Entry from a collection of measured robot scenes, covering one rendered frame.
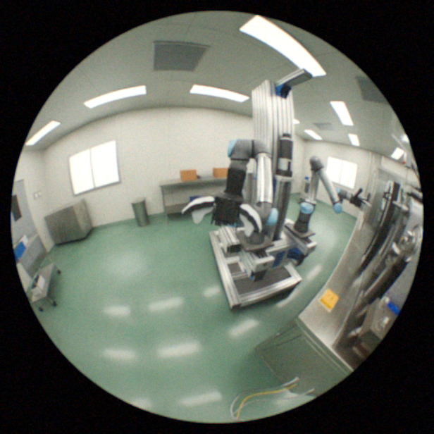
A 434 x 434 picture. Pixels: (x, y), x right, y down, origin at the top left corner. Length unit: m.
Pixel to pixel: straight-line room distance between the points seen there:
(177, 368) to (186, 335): 0.36
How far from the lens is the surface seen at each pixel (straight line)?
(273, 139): 0.99
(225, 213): 0.32
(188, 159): 3.30
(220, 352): 1.34
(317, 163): 1.08
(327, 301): 0.60
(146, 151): 3.26
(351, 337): 0.67
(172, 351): 1.39
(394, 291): 0.71
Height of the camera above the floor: 1.34
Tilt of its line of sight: 26 degrees down
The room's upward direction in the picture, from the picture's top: straight up
